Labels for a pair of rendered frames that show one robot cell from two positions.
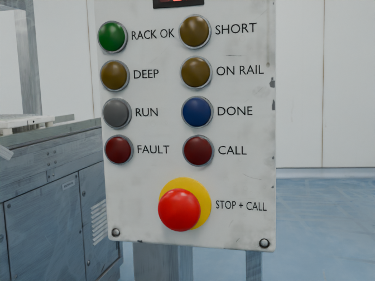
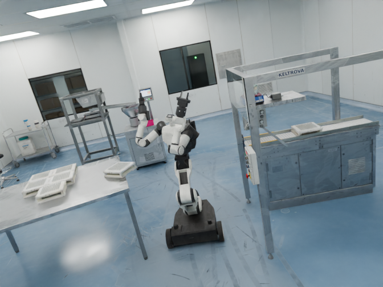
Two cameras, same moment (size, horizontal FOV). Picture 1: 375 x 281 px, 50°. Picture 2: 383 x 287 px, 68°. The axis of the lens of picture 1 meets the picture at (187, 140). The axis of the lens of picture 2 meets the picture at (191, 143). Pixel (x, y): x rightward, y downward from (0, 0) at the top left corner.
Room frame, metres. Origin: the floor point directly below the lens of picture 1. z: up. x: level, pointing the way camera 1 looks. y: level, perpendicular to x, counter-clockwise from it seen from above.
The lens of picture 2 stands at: (-0.44, -1.87, 1.89)
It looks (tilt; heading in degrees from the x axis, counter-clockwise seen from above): 18 degrees down; 78
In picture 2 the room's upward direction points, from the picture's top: 12 degrees counter-clockwise
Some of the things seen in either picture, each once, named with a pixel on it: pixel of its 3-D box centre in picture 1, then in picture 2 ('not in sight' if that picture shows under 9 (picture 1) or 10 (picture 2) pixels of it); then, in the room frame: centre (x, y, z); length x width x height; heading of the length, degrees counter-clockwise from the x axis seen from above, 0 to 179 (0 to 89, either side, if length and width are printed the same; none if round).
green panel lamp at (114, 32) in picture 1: (111, 37); not in sight; (0.39, 0.07, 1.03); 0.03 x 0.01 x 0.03; 75
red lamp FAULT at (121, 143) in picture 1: (118, 150); not in sight; (0.39, 0.07, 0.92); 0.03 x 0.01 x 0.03; 75
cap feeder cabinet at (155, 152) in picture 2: not in sight; (146, 143); (-0.17, 3.30, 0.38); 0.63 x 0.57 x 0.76; 173
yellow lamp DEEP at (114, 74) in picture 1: (114, 75); not in sight; (0.39, 0.07, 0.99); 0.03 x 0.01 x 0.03; 75
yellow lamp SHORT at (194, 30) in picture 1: (194, 31); not in sight; (0.37, -0.01, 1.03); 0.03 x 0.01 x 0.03; 75
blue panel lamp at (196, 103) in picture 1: (196, 112); not in sight; (0.37, -0.01, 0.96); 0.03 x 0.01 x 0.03; 75
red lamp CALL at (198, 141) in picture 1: (197, 150); not in sight; (0.37, -0.01, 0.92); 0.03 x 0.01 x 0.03; 75
